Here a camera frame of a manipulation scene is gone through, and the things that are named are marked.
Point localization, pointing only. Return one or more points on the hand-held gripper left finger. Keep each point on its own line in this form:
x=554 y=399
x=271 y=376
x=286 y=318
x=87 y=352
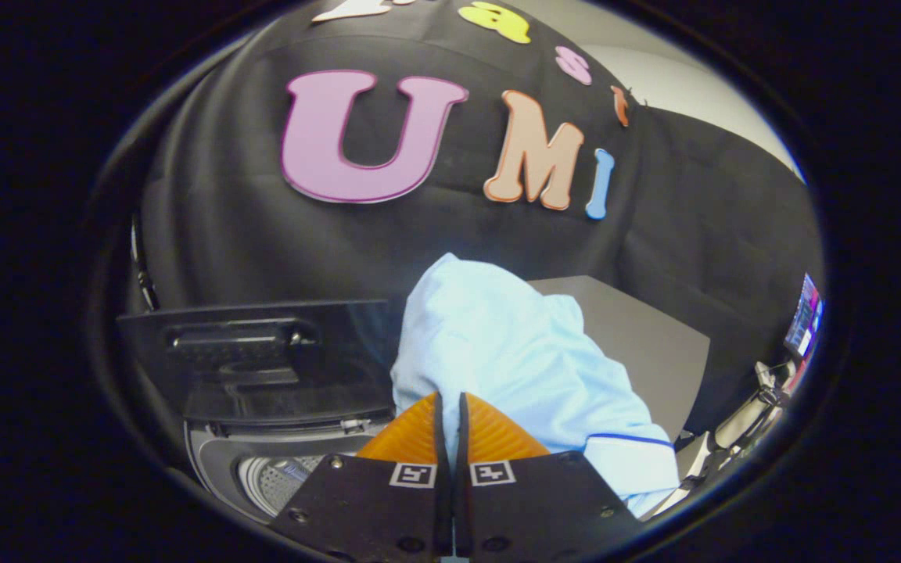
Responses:
x=441 y=438

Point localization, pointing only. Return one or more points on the computer monitor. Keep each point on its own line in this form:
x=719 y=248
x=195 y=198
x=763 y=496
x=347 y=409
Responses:
x=804 y=320

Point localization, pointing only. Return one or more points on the black washing machine lid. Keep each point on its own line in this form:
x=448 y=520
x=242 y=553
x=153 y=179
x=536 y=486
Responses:
x=263 y=375

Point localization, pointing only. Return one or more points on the black backdrop cloth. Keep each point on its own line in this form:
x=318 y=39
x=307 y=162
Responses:
x=263 y=234

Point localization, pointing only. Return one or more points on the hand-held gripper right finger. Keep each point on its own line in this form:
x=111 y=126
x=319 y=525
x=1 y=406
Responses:
x=462 y=438

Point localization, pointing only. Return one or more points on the light blue shirt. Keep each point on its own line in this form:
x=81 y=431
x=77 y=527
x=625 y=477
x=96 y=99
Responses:
x=497 y=352

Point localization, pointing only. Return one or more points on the white cabinet with dark top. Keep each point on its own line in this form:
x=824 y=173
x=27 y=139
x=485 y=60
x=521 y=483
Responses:
x=638 y=344

